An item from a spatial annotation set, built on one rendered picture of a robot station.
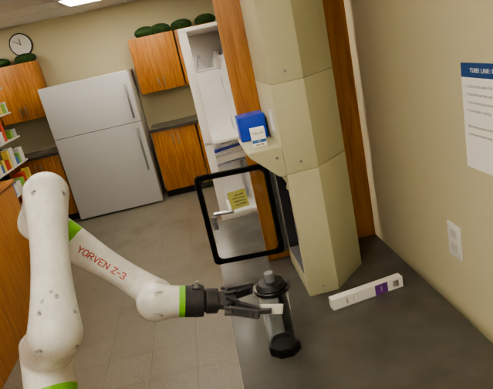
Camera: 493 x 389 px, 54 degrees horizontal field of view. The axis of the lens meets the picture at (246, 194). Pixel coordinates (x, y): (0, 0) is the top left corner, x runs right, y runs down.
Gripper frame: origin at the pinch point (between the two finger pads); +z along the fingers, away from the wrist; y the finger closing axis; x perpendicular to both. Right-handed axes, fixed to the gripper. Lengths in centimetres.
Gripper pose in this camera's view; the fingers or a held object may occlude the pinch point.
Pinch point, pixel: (272, 299)
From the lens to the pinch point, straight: 147.9
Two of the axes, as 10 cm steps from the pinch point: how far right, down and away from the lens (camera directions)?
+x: -0.5, 9.6, 2.8
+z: 9.9, 0.1, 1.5
